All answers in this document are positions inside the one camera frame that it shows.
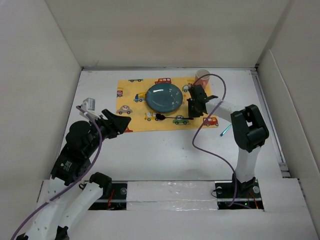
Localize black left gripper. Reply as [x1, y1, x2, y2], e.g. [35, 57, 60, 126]
[86, 108, 131, 156]

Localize yellow vehicle-print placemat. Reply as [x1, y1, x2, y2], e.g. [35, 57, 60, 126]
[116, 76, 219, 133]

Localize teal floral ceramic plate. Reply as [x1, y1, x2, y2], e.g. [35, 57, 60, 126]
[145, 83, 183, 114]

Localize purple iridescent spoon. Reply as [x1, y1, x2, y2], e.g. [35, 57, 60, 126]
[155, 113, 194, 121]

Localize iridescent blue-green fork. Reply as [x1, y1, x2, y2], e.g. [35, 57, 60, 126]
[219, 124, 232, 137]

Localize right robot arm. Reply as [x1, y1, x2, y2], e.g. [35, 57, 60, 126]
[187, 85, 269, 197]

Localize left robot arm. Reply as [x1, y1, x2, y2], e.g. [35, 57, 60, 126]
[11, 106, 131, 240]

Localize pink ceramic mug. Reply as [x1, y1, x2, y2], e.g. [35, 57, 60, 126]
[194, 69, 210, 90]

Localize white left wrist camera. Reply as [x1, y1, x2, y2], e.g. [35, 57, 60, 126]
[79, 97, 100, 120]

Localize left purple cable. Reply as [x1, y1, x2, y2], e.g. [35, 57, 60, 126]
[11, 105, 104, 240]

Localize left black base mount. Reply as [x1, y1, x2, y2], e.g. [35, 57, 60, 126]
[89, 181, 128, 211]

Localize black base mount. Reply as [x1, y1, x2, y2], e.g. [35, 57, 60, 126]
[211, 179, 264, 210]
[89, 181, 128, 211]

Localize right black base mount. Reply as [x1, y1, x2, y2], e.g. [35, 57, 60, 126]
[211, 179, 264, 210]

